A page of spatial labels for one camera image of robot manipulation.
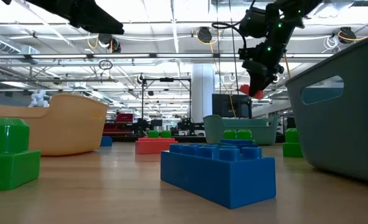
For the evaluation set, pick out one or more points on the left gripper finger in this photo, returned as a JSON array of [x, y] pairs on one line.
[[106, 26]]

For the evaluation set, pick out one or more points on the black metal rig frame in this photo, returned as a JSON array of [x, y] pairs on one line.
[[142, 99]]

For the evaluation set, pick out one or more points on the white figure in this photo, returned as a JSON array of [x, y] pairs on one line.
[[38, 99]]

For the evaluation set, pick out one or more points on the dark computer monitor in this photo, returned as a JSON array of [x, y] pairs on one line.
[[224, 105]]

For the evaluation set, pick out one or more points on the blue-grey plastic bin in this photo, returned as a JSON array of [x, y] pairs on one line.
[[342, 140]]

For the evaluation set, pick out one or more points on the blue toy brick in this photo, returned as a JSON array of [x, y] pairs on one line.
[[106, 141], [238, 142], [218, 180]]

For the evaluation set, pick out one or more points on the orange-red toy block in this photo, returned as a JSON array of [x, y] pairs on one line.
[[244, 89], [156, 147]]

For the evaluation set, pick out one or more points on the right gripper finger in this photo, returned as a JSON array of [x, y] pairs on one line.
[[260, 82]]

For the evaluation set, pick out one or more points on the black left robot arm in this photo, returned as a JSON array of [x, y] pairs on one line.
[[6, 1]]

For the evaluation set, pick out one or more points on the white building pillar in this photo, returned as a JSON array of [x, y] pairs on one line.
[[202, 93]]

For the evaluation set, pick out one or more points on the green toy block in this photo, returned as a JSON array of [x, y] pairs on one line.
[[292, 149], [7, 168], [230, 134], [153, 134]]

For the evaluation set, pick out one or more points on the long ceiling light bar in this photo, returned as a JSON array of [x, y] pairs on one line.
[[125, 56]]

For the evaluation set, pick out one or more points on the grey ceiling air duct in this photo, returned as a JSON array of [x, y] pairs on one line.
[[0, 43]]

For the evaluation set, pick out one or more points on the yellow plastic bin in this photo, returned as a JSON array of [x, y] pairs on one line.
[[69, 130]]

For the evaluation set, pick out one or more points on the red tool cabinet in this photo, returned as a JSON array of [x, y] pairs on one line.
[[125, 118]]

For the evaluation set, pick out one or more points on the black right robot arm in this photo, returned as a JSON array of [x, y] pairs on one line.
[[289, 15]]

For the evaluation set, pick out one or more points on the black aluminium table frame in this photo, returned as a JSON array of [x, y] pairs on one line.
[[196, 139]]

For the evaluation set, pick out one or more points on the teal green plastic bin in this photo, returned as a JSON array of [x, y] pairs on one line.
[[264, 130]]

